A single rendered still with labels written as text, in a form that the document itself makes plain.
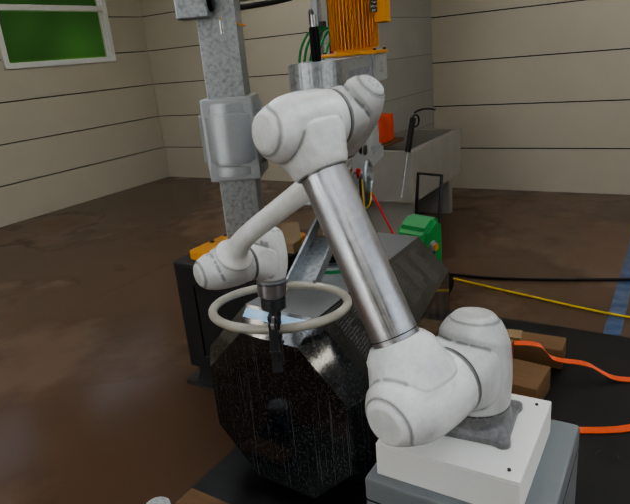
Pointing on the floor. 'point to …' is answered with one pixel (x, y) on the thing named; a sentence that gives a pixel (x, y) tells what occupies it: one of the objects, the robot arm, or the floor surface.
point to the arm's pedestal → (387, 493)
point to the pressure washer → (426, 230)
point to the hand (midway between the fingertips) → (277, 358)
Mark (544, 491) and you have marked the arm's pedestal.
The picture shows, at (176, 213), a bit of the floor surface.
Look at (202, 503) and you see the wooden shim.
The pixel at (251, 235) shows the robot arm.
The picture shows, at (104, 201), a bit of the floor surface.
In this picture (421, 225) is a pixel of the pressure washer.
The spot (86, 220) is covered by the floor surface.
